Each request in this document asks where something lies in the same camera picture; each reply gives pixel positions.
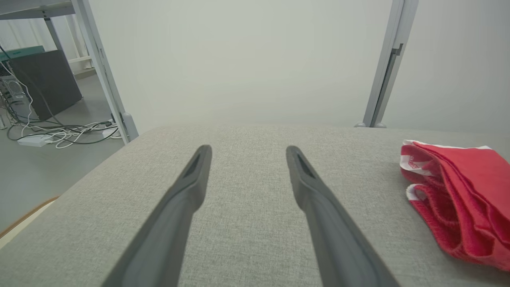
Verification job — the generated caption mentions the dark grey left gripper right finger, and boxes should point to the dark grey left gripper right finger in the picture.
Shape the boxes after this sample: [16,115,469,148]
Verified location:
[285,145,401,287]

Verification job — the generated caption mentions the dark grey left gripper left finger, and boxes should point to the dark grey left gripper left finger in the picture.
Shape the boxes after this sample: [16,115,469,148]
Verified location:
[101,144,213,287]

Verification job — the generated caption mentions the red shorts with white hem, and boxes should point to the red shorts with white hem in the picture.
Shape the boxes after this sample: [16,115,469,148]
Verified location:
[400,140,510,272]

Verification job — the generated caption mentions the grey fabric sofa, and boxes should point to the grey fabric sofa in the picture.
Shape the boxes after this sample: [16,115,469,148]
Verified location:
[0,124,510,287]

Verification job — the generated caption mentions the long white power strip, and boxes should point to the long white power strip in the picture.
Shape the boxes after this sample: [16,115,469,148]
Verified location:
[17,135,52,147]

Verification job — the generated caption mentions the grey computer tower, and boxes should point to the grey computer tower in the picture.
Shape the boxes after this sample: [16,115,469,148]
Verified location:
[0,76,27,105]

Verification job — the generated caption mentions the teal box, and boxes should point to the teal box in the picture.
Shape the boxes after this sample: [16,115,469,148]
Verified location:
[0,45,45,61]

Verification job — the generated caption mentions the grey metal table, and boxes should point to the grey metal table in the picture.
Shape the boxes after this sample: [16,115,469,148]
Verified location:
[0,0,78,52]

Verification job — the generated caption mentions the grey post pair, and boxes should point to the grey post pair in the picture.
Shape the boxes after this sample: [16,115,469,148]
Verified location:
[355,0,407,129]

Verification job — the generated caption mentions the white rack frame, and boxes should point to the white rack frame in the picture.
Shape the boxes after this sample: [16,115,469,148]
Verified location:
[64,16,94,74]

